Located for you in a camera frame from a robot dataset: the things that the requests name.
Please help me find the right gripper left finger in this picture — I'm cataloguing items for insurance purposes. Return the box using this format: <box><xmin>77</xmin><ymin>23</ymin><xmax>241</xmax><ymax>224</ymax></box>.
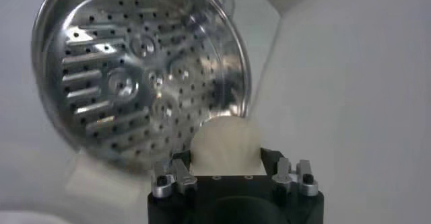
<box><xmin>151</xmin><ymin>149</ymin><xmax>199</xmax><ymax>199</ymax></box>

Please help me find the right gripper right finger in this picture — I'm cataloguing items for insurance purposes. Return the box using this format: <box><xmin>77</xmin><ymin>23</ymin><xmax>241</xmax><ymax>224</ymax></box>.
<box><xmin>260</xmin><ymin>147</ymin><xmax>319</xmax><ymax>198</ymax></box>

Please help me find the white steamed baozi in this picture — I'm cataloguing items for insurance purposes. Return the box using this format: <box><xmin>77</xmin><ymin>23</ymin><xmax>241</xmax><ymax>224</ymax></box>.
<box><xmin>189</xmin><ymin>116</ymin><xmax>267</xmax><ymax>176</ymax></box>

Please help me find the stainless steel steamer basket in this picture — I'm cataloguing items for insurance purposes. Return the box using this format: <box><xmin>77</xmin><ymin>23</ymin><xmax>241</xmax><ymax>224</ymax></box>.
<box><xmin>31</xmin><ymin>0</ymin><xmax>253</xmax><ymax>174</ymax></box>

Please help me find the white electric cooker base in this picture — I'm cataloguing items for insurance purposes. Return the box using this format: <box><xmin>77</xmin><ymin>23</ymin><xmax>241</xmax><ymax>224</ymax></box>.
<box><xmin>63</xmin><ymin>0</ymin><xmax>337</xmax><ymax>213</ymax></box>

